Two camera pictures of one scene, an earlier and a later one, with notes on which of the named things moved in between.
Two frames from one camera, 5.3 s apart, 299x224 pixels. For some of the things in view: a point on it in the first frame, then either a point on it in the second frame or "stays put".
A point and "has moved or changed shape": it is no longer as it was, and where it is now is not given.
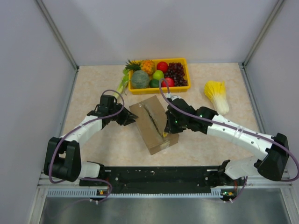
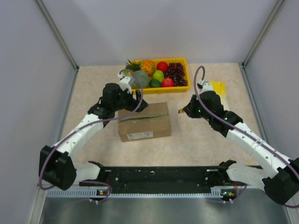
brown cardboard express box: (150, 118) has moved or changed shape
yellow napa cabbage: (215, 90) stays put
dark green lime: (154, 83) stays put
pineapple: (147, 65) stays put
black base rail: (129, 180) stays put
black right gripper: (170, 129) → (189, 109)
